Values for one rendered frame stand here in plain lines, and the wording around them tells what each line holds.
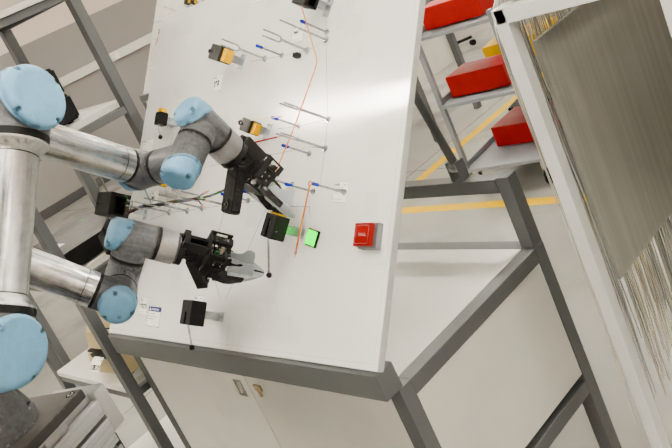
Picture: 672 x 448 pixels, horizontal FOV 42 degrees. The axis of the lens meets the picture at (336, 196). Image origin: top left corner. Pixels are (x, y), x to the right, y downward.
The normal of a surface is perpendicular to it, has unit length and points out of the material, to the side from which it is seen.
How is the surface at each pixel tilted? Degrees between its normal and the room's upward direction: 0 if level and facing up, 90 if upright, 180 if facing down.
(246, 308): 49
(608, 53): 90
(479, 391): 90
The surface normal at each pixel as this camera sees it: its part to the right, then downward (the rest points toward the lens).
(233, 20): -0.74, -0.21
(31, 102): 0.78, -0.29
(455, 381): 0.66, -0.05
